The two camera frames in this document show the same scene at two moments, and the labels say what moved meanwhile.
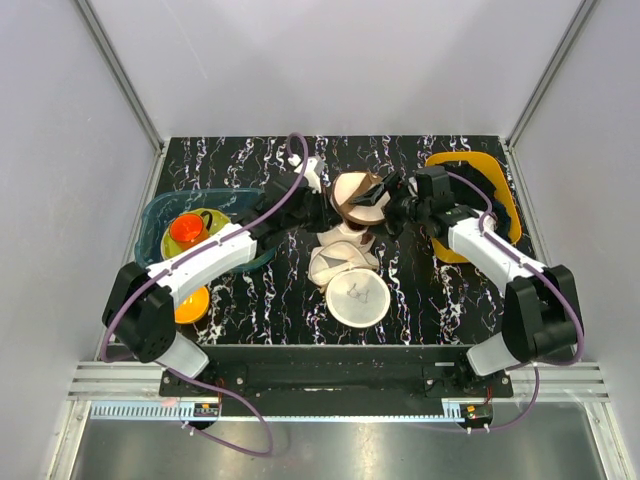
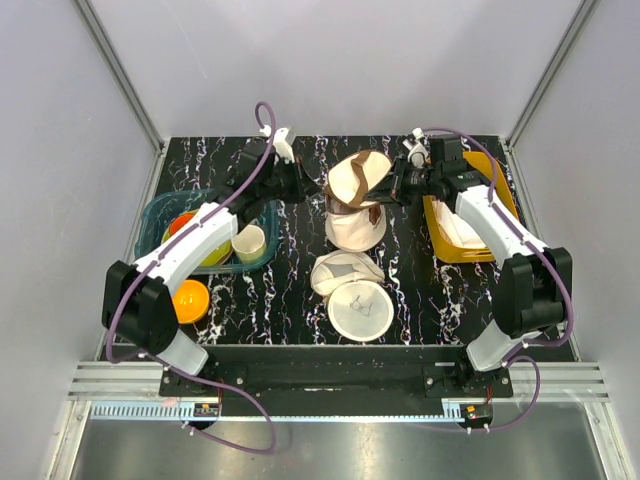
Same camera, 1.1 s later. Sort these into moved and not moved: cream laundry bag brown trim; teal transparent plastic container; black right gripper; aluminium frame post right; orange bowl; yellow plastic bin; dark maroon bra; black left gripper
Moved: dark maroon bra; black right gripper; cream laundry bag brown trim; black left gripper
Not moved: orange bowl; aluminium frame post right; teal transparent plastic container; yellow plastic bin
